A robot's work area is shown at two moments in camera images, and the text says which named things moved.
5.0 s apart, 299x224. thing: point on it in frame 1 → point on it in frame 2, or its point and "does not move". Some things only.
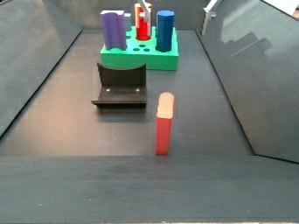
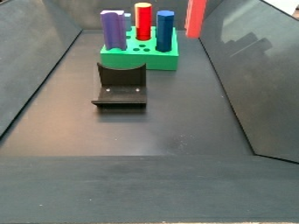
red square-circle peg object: (163, 124) → (194, 17)
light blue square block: (127, 22) does not move
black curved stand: (123, 87) does not move
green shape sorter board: (142, 52) does not move
